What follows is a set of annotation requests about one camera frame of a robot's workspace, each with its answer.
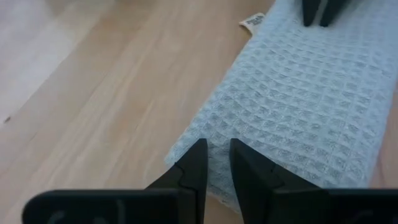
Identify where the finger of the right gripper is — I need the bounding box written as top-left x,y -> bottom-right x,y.
319,0 -> 349,27
301,0 -> 322,27

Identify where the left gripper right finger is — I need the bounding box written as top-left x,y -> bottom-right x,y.
229,138 -> 322,224

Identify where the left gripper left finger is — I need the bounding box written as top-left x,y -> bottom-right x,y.
145,138 -> 208,224

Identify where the grey microfiber towel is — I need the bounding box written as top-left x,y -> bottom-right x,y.
164,0 -> 398,215

